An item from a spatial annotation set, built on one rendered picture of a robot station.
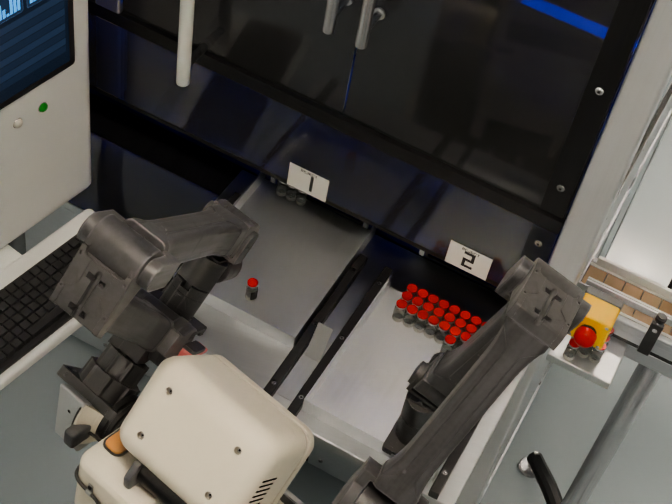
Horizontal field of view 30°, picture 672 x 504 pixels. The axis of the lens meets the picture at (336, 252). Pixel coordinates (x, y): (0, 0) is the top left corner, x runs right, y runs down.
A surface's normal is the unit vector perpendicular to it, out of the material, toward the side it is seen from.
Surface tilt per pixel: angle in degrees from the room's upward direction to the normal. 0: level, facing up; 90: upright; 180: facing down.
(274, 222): 0
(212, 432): 47
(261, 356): 0
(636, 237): 0
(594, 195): 90
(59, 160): 90
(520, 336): 60
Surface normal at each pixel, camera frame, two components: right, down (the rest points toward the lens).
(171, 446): -0.39, -0.05
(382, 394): 0.14, -0.64
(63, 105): 0.78, 0.54
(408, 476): -0.22, 0.27
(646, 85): -0.47, 0.63
